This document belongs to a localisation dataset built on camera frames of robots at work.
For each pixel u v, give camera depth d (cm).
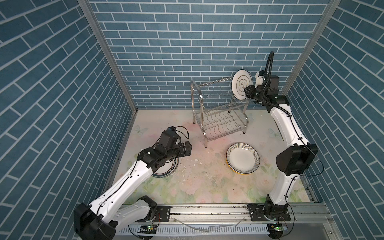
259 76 73
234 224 71
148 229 72
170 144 57
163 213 73
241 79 87
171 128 67
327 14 73
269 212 67
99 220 37
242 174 86
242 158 94
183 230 77
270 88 63
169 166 88
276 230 71
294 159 51
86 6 70
